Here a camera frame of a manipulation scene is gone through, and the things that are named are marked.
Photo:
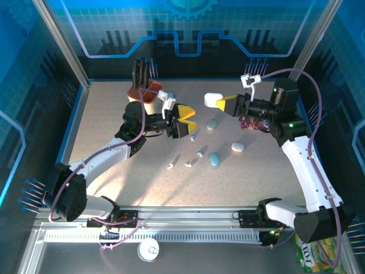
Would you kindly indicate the white rounded square earbud case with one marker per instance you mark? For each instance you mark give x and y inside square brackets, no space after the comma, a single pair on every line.
[211,100]

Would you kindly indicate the beige knife holder orange rim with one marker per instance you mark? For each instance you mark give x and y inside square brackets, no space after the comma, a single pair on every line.
[149,91]

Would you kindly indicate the blue oval earbud case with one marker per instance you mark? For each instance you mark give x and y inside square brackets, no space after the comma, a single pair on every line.
[215,159]

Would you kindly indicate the aluminium frame post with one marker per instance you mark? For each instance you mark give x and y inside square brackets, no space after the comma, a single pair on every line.
[63,42]
[313,42]

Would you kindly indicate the white oval earbud case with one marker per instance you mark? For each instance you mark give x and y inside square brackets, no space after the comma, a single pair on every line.
[237,147]

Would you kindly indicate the aluminium side rail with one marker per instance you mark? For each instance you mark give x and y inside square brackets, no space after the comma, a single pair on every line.
[80,114]

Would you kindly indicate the aluminium frame rail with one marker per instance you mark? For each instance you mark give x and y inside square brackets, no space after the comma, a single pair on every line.
[188,217]

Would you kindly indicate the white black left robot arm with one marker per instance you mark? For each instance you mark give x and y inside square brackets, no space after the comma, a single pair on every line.
[99,160]

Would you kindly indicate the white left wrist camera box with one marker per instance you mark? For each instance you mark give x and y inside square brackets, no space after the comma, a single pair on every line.
[165,98]

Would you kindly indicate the yellow green candy bag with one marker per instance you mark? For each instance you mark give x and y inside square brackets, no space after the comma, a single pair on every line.
[316,257]

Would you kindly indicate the white round lid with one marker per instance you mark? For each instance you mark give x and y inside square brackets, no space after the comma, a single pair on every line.
[148,250]

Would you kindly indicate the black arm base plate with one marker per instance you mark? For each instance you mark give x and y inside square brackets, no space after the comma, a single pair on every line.
[248,218]
[131,223]

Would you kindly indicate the mint green oval earbud case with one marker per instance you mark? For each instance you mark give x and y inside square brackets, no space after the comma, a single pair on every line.
[212,124]

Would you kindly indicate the red candy packet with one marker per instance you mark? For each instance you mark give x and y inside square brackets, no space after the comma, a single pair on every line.
[253,124]

